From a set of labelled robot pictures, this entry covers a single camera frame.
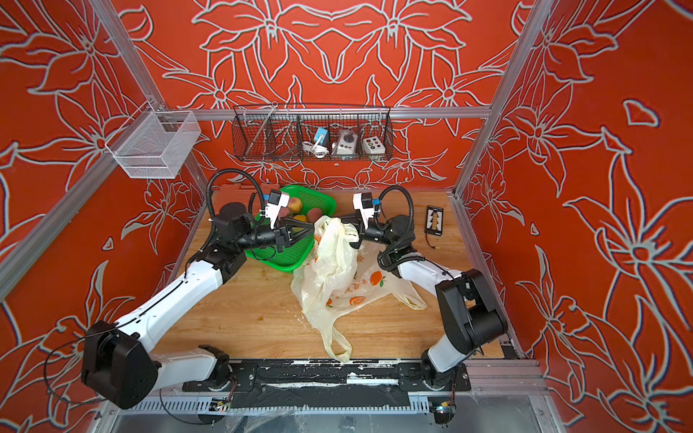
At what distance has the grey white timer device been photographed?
917mm

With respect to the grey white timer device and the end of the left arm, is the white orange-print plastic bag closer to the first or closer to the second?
the end of the left arm

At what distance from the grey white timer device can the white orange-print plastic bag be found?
0.31m

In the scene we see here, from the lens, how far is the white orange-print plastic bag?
0.67 meters

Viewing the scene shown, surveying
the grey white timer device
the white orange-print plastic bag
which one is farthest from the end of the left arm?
the grey white timer device
